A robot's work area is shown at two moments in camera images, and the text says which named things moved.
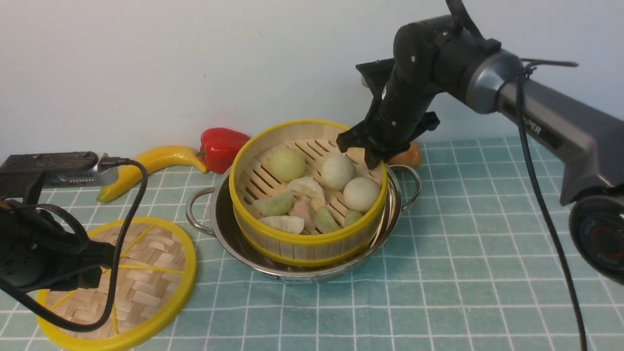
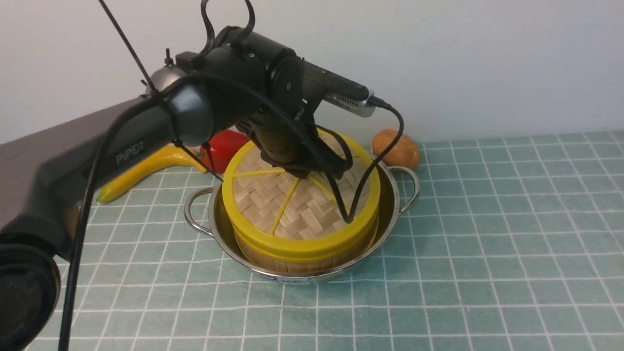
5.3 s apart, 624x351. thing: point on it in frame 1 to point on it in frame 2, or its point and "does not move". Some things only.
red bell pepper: (219, 147) does not move
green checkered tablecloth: (470, 266) does not move
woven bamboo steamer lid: (156, 281) to (279, 215)
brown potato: (411, 158) does not move
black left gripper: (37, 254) to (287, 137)
